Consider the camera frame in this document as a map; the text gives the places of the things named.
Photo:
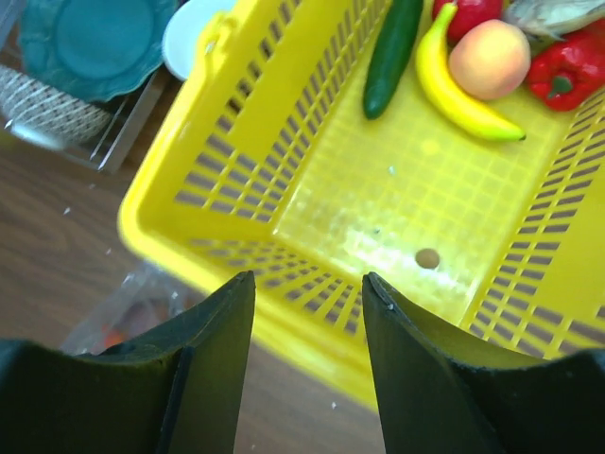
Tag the grey patterned bowl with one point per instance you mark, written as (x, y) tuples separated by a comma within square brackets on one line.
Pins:
[(45, 116)]

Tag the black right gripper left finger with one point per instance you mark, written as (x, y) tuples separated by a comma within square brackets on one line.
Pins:
[(175, 389)]

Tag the orange carrot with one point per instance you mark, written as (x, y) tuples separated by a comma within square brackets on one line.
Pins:
[(112, 337)]

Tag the yellow banana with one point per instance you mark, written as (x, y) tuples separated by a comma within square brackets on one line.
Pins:
[(471, 115)]

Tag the yellow plastic basket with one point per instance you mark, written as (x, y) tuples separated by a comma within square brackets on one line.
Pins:
[(266, 163)]

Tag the white bowl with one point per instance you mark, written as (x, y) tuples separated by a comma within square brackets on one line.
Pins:
[(181, 34)]

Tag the red apple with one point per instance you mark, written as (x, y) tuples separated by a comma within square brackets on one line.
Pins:
[(470, 14)]

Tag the clear zip bag orange zipper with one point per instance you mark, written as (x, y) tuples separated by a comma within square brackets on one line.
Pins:
[(147, 297)]

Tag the metal dish rack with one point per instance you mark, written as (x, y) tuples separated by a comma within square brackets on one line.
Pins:
[(107, 150)]

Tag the green cucumber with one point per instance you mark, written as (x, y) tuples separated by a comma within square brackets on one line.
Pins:
[(391, 54)]

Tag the teal scalloped plate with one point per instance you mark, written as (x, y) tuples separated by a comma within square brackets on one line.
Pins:
[(93, 50)]

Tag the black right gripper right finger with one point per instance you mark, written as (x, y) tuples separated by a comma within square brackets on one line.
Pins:
[(440, 389)]

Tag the peach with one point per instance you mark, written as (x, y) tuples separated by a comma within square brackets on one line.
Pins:
[(491, 60)]

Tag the red bell pepper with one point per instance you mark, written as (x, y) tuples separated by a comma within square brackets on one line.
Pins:
[(568, 72)]

